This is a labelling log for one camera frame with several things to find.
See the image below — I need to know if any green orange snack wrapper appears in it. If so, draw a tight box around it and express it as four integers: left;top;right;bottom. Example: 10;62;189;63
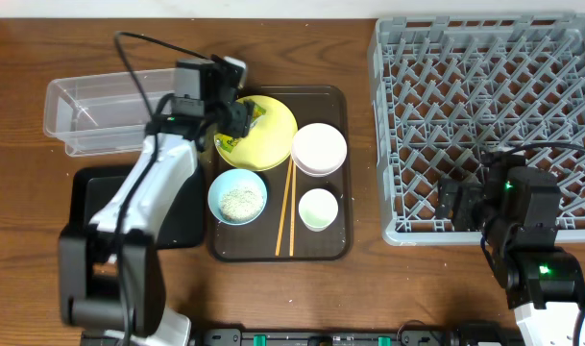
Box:
214;101;267;153

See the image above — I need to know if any light blue bowl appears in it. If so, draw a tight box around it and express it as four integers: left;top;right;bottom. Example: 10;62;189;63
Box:
207;168;268;226

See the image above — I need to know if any pink white bowl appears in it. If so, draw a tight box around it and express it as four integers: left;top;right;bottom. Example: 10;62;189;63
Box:
291;123;348;178

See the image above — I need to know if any small green white cup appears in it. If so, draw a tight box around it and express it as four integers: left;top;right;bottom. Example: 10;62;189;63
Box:
298;188;338;232

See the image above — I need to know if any pile of rice grains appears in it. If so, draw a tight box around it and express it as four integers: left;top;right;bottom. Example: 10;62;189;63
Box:
219;185;264;223

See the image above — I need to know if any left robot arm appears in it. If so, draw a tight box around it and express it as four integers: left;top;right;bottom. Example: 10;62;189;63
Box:
58;55;255;345

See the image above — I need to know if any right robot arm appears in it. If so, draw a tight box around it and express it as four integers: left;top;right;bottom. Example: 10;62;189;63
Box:
435;153;585;345

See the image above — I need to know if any grey dishwasher rack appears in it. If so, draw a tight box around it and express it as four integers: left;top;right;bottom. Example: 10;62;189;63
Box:
368;12;585;246

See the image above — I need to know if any black waste tray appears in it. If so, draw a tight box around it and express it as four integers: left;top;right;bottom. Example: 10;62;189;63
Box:
69;164;206;249

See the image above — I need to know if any yellow plate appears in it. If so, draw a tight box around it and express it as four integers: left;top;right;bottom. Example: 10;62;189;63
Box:
214;95;298;171

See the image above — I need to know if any left wooden chopstick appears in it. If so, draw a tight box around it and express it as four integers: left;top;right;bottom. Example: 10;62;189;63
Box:
275;158;293;257

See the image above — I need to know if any clear plastic bin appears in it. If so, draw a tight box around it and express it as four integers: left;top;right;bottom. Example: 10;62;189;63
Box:
43;72;149;157

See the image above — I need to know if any dark brown serving tray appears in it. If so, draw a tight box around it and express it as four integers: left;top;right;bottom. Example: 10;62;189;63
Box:
206;86;353;262

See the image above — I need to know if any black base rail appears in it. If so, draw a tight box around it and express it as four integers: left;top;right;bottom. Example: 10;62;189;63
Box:
189;323;524;346

